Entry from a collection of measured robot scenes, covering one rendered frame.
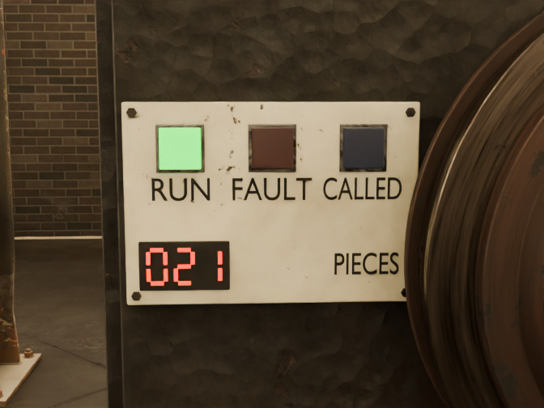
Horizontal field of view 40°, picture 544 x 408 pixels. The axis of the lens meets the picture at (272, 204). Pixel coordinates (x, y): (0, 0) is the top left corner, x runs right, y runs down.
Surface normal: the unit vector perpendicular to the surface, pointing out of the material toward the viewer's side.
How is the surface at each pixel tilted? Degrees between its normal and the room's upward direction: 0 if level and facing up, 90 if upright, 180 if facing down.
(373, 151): 90
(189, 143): 90
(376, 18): 90
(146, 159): 90
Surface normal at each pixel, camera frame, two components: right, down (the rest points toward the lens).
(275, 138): 0.05, 0.14
